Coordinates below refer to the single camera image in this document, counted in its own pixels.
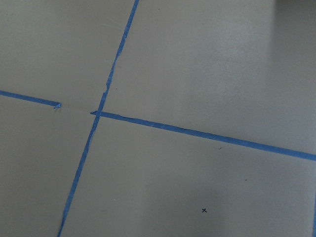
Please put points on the brown paper table cover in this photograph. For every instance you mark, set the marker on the brown paper table cover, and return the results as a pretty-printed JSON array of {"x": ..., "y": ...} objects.
[{"x": 157, "y": 118}]

